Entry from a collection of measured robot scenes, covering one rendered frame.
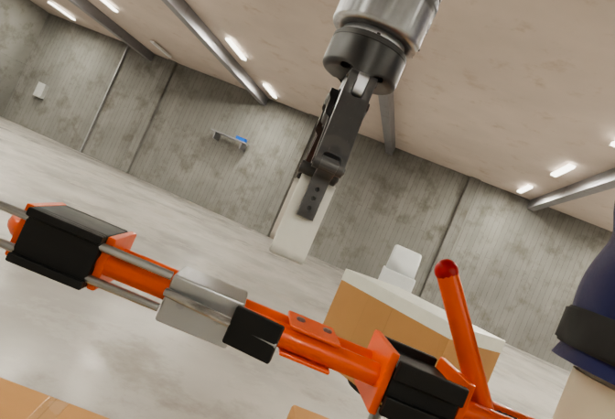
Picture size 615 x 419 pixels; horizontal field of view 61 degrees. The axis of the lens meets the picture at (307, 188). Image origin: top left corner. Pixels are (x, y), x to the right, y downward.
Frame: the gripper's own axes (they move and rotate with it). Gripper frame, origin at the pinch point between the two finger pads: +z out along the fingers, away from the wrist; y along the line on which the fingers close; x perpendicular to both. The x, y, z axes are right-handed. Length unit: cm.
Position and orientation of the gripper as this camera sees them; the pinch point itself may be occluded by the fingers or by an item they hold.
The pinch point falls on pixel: (288, 238)
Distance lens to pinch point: 49.6
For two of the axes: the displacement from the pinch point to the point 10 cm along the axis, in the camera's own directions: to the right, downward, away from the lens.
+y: -0.7, 0.1, 10.0
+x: -9.2, -4.0, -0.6
